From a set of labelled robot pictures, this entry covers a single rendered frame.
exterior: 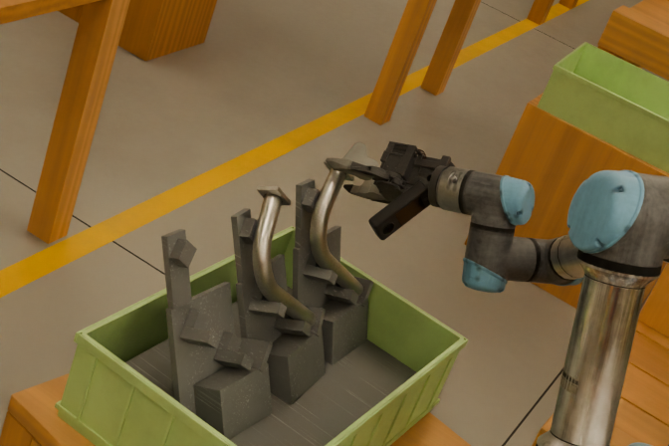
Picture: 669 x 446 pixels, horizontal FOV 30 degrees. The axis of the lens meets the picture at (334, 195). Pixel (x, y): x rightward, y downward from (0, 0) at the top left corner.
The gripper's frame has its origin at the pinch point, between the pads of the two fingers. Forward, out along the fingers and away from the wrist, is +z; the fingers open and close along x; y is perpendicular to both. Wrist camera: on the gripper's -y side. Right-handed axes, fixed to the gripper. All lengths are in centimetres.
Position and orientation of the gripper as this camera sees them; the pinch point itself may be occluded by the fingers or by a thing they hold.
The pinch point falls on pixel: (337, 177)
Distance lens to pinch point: 221.1
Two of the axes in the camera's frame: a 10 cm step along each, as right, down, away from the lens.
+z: -8.6, -1.8, 4.8
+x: -3.5, -4.9, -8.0
